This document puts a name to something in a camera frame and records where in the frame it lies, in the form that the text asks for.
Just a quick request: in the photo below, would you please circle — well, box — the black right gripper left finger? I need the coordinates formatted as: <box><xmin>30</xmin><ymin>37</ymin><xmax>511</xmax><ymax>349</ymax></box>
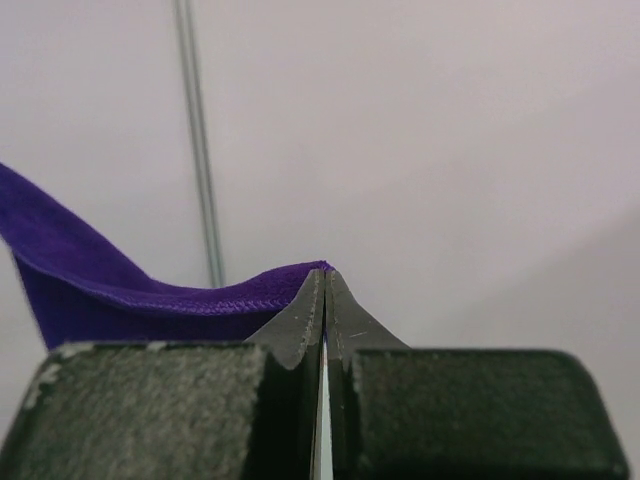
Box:
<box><xmin>1</xmin><ymin>269</ymin><xmax>325</xmax><ymax>479</ymax></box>

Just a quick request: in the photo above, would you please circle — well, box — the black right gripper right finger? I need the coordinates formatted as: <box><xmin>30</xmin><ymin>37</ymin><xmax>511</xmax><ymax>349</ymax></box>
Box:
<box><xmin>325</xmin><ymin>270</ymin><xmax>630</xmax><ymax>479</ymax></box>

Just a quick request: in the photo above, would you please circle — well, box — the aluminium corner post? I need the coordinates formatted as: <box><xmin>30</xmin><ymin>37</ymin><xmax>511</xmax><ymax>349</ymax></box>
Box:
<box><xmin>173</xmin><ymin>0</ymin><xmax>224</xmax><ymax>287</ymax></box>

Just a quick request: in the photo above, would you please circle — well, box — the purple towel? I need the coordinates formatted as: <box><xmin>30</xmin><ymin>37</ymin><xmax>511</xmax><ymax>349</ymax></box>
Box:
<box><xmin>1</xmin><ymin>166</ymin><xmax>331</xmax><ymax>350</ymax></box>

